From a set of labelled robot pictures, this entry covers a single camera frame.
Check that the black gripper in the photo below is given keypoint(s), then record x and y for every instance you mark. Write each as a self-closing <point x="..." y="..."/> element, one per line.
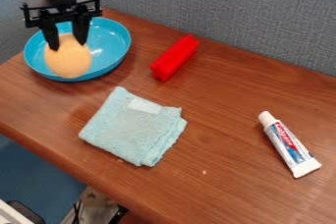
<point x="44" y="14"/>

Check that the blue plate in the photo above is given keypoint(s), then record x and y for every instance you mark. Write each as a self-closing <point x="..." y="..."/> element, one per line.
<point x="108" y="42"/>

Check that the yellow foam ball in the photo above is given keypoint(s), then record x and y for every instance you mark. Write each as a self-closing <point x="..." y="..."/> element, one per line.
<point x="70" y="60"/>

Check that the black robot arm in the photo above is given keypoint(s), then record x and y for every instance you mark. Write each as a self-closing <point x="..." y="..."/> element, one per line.
<point x="46" y="13"/>

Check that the red plastic block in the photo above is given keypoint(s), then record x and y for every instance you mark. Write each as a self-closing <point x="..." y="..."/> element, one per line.
<point x="173" y="58"/>

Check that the light blue folded cloth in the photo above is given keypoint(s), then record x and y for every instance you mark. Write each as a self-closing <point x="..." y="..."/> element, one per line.
<point x="133" y="128"/>

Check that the beige bag under table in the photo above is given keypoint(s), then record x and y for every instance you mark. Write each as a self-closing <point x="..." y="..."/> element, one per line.
<point x="93" y="209"/>

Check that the black chair part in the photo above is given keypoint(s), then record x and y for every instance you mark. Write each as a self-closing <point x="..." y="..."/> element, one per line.
<point x="26" y="212"/>

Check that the white object at corner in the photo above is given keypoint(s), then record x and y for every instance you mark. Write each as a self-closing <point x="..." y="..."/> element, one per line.
<point x="8" y="214"/>

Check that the white toothpaste tube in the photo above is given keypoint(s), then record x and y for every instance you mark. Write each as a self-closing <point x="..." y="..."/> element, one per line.
<point x="293" y="152"/>

